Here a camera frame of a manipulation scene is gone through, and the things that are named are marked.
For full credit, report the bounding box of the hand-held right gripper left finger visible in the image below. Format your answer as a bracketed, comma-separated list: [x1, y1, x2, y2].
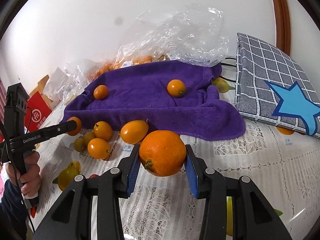
[32, 144, 141, 240]

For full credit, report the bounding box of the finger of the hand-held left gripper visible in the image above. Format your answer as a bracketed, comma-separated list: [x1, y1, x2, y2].
[46, 120, 78, 137]

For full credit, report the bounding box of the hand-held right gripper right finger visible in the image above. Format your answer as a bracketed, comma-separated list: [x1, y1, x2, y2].
[184, 144, 293, 240]

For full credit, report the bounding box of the yellowish longan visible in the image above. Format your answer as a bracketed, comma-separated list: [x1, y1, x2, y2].
[73, 137, 86, 152]
[83, 132, 96, 146]

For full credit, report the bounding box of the orange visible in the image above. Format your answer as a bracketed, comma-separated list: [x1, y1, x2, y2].
[139, 130, 187, 177]

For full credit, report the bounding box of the large oval kumquat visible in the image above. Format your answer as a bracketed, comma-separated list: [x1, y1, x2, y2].
[120, 120, 149, 145]

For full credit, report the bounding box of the person's left forearm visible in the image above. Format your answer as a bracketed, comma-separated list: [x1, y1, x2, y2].
[0, 177, 28, 240]

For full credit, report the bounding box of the person's left hand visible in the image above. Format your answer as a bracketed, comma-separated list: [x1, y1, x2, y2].
[5, 151, 42, 197]

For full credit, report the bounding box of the red box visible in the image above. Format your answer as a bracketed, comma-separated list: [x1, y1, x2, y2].
[24, 91, 53, 133]

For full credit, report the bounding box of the cardboard box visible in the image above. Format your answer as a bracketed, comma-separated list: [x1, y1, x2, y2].
[30, 75, 50, 98]

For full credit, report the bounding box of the white plastic bag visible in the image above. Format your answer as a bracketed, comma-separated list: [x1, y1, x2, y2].
[46, 67, 70, 98]

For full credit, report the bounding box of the purple towel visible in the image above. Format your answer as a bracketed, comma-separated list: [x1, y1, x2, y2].
[61, 60, 246, 139]

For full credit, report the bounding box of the pile of bagged kumquats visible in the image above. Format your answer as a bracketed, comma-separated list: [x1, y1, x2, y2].
[91, 55, 153, 80]

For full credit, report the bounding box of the grey checkered pad blue star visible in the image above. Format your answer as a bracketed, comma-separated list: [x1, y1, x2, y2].
[235, 32, 320, 138]

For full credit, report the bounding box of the large clear plastic bag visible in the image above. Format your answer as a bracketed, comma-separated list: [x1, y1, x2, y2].
[117, 4, 230, 68]

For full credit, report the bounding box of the wooden door frame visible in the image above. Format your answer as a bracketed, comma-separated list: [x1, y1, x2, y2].
[266, 0, 292, 55]

